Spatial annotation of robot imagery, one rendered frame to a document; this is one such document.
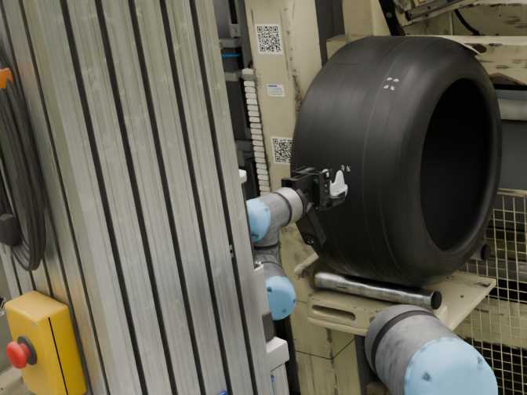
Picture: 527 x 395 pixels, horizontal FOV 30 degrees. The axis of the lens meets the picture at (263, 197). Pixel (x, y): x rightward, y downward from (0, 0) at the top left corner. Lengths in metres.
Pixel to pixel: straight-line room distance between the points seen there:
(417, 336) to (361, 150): 0.90
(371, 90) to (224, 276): 0.94
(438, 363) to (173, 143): 0.43
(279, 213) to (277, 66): 0.63
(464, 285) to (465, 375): 1.39
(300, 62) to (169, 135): 1.23
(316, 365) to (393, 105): 0.91
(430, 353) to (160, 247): 0.37
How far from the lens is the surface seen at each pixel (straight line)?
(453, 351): 1.26
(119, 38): 1.18
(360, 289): 2.44
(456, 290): 2.62
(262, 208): 1.87
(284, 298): 1.78
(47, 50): 1.13
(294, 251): 2.62
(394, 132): 2.13
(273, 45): 2.43
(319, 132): 2.20
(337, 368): 2.76
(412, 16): 2.66
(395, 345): 1.31
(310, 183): 2.01
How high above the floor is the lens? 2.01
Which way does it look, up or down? 21 degrees down
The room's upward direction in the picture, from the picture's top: 8 degrees counter-clockwise
